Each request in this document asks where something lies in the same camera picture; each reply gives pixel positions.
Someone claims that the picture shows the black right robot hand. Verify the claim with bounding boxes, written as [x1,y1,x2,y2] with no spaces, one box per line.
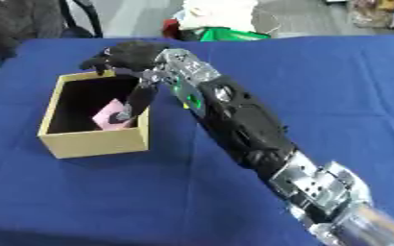
[77,40,172,126]

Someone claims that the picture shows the red object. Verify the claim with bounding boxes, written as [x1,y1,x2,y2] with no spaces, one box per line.
[160,18,184,40]

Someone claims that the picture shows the black chair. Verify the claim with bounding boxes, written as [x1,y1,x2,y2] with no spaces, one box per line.
[57,0,105,39]

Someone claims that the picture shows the brown clutter pile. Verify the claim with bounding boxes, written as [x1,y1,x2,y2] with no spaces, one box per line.
[348,0,394,29]

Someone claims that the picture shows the white and green bag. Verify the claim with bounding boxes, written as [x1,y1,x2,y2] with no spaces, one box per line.
[171,0,275,42]

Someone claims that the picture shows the tan cardboard box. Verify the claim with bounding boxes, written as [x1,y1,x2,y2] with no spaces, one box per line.
[36,69,154,160]

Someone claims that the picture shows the pink block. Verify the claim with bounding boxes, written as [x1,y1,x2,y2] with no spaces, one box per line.
[90,98,135,132]

